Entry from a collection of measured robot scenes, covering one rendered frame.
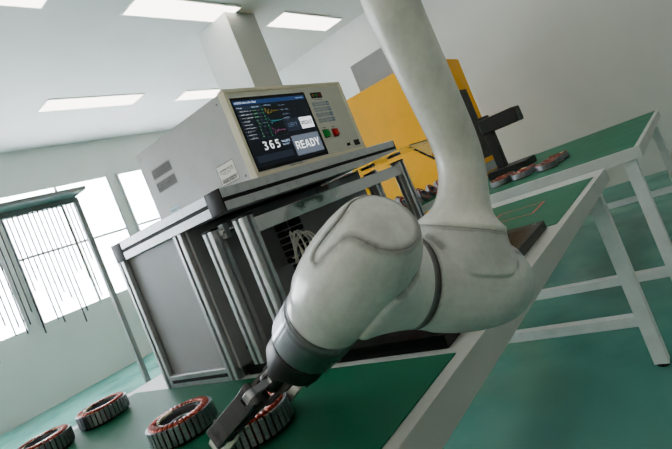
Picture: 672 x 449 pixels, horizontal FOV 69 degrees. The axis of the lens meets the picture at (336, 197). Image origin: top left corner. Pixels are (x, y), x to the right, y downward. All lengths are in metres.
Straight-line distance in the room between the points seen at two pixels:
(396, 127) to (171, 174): 3.78
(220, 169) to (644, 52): 5.43
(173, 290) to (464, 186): 0.76
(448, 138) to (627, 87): 5.62
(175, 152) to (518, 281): 0.88
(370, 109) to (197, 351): 4.07
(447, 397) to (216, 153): 0.71
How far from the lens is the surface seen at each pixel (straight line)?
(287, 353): 0.55
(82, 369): 7.52
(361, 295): 0.44
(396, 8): 0.55
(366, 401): 0.70
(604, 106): 6.18
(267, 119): 1.12
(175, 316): 1.18
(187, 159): 1.20
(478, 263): 0.53
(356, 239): 0.42
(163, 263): 1.15
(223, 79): 5.58
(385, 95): 4.90
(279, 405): 0.73
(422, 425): 0.61
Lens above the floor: 1.01
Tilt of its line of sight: 1 degrees up
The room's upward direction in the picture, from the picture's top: 22 degrees counter-clockwise
